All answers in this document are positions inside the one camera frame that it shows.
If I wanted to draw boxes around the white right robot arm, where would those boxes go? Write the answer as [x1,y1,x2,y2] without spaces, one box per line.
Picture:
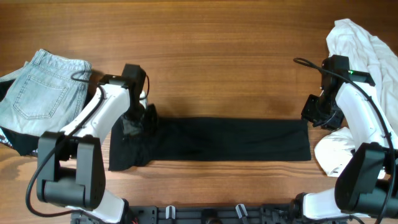
[301,70,397,221]

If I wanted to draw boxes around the light blue denim jeans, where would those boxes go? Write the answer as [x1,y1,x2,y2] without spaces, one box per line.
[1,49,91,136]

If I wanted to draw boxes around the white printed t-shirt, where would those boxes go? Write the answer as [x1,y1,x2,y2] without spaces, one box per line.
[314,19,397,177]

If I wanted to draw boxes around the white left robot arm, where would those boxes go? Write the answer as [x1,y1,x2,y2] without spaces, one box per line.
[25,73,157,223]

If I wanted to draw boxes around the dark green polo shirt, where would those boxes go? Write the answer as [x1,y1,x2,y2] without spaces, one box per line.
[109,105,311,171]

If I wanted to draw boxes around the black folded garment under jeans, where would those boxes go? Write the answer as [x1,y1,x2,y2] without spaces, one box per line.
[1,80,93,157]

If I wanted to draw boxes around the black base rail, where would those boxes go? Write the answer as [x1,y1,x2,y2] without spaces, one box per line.
[70,203,363,224]

